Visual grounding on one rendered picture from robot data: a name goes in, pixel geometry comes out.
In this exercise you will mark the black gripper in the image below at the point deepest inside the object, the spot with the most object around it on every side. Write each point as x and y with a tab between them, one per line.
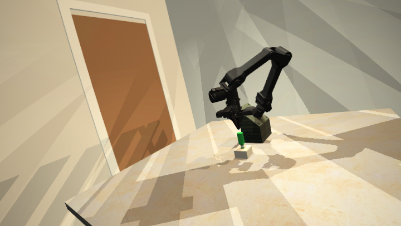
237	118

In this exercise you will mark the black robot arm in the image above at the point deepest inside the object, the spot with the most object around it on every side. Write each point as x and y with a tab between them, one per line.
279	56

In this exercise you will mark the cream square block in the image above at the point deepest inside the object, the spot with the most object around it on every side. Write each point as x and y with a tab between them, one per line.
243	153

